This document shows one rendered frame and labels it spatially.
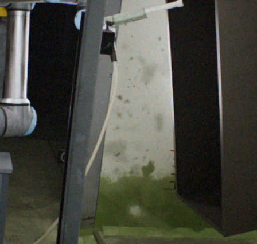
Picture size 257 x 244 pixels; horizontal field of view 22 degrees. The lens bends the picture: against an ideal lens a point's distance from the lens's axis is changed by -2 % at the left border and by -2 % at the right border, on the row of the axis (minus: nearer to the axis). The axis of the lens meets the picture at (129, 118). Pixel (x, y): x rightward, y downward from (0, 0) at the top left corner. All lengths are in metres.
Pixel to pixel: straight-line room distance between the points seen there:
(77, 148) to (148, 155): 2.15
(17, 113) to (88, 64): 1.36
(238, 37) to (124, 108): 1.26
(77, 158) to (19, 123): 1.30
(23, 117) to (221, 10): 1.09
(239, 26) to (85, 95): 1.15
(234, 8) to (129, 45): 1.17
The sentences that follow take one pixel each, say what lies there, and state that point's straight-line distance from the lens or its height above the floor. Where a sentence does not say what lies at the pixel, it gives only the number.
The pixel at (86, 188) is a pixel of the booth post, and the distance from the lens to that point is 3.99.
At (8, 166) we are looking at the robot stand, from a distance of 3.11.
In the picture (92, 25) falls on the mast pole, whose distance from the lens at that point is 1.84.
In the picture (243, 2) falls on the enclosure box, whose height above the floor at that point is 1.54.
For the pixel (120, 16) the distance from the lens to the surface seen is 3.00.
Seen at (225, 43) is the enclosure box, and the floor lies 1.35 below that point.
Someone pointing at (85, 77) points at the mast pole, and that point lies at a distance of 1.85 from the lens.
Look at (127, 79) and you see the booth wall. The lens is 3.88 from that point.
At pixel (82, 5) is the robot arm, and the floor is 1.43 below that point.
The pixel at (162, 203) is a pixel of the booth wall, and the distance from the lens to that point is 4.14.
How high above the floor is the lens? 1.50
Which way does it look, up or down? 11 degrees down
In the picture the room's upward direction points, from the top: 7 degrees clockwise
